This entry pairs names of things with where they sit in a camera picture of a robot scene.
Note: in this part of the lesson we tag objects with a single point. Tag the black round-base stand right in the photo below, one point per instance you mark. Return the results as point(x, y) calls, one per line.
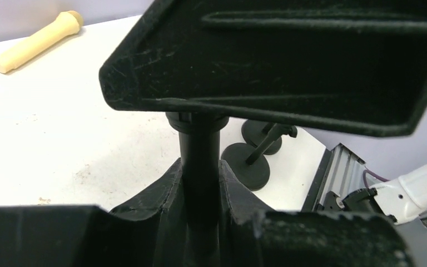
point(254, 132)

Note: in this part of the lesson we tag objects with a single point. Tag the cream beige microphone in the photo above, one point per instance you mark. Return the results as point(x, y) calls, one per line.
point(66, 24)

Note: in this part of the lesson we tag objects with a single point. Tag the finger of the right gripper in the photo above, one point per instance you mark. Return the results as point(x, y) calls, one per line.
point(358, 67)

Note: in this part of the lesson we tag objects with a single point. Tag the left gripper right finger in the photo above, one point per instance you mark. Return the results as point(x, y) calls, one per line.
point(253, 234)

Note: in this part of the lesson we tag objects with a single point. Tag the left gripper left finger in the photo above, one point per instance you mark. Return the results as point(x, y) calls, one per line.
point(146, 230)

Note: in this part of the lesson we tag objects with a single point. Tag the black round-base stand white mic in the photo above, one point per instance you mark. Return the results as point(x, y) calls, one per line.
point(249, 163)

